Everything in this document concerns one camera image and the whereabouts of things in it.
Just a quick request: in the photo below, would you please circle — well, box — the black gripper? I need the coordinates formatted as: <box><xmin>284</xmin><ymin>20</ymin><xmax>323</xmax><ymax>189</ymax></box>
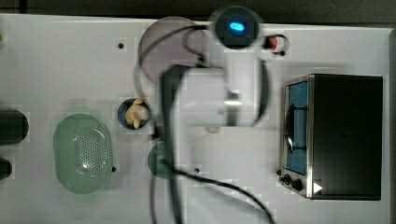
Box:
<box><xmin>158</xmin><ymin>63</ymin><xmax>194</xmax><ymax>147</ymax></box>

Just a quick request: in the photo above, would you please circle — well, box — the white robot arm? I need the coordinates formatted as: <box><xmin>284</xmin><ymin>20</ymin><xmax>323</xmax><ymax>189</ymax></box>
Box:
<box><xmin>159</xmin><ymin>6</ymin><xmax>268</xmax><ymax>147</ymax></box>

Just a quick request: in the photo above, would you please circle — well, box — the green oval strainer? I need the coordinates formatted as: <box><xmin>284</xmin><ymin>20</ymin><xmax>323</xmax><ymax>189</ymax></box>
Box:
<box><xmin>53</xmin><ymin>114</ymin><xmax>113</xmax><ymax>194</ymax></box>

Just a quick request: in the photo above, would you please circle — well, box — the grey round plate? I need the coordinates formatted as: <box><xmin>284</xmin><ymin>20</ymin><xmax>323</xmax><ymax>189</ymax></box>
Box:
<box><xmin>138</xmin><ymin>17</ymin><xmax>207</xmax><ymax>83</ymax></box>

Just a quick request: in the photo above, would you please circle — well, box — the small blue bowl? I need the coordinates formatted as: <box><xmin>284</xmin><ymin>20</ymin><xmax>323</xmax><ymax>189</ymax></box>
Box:
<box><xmin>118</xmin><ymin>98</ymin><xmax>149</xmax><ymax>130</ymax></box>

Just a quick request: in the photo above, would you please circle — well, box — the teal green cup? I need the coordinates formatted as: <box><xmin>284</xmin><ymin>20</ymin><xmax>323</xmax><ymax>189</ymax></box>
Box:
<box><xmin>148</xmin><ymin>141</ymin><xmax>173</xmax><ymax>179</ymax></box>

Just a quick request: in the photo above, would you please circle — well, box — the large pink strawberry toy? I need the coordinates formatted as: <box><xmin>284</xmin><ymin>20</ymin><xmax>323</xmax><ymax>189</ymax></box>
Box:
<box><xmin>268</xmin><ymin>37</ymin><xmax>278</xmax><ymax>50</ymax></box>

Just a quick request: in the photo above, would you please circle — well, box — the black round pan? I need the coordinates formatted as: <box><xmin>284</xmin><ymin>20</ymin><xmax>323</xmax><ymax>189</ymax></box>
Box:
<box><xmin>0</xmin><ymin>110</ymin><xmax>29</xmax><ymax>146</ymax></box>

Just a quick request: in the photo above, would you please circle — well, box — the black toaster oven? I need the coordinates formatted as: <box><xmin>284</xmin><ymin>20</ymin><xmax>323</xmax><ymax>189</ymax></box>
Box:
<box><xmin>276</xmin><ymin>74</ymin><xmax>383</xmax><ymax>201</ymax></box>

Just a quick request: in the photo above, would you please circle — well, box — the black round stand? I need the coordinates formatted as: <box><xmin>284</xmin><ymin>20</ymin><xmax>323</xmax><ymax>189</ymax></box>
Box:
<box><xmin>0</xmin><ymin>158</ymin><xmax>12</xmax><ymax>180</ymax></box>

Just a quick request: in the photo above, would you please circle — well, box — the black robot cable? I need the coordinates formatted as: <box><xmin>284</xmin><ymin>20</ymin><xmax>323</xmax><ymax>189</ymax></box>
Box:
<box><xmin>134</xmin><ymin>23</ymin><xmax>278</xmax><ymax>224</ymax></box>

